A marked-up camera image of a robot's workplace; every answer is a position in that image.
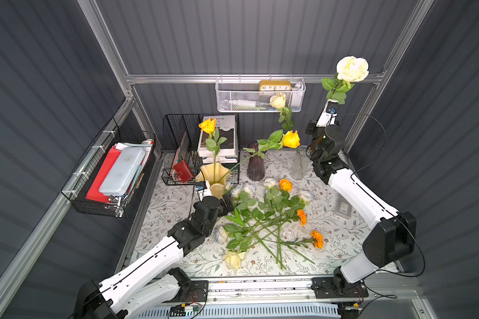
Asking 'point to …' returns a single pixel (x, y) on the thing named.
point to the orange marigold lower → (319, 238)
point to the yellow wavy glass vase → (216, 175)
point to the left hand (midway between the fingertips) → (221, 197)
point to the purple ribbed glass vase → (256, 164)
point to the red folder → (94, 193)
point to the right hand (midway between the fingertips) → (333, 108)
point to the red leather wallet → (183, 171)
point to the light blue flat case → (122, 171)
